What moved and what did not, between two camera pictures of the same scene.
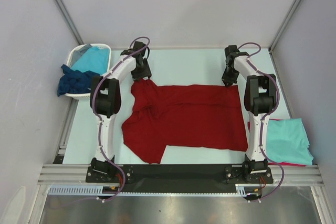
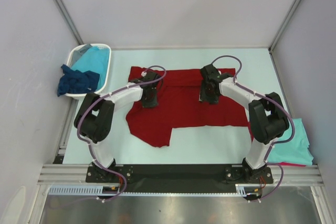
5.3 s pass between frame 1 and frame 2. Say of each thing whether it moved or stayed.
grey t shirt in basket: stayed
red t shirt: moved
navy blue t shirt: stayed
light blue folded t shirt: stayed
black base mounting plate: stayed
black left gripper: moved
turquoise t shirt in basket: stayed
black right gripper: moved
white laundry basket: stayed
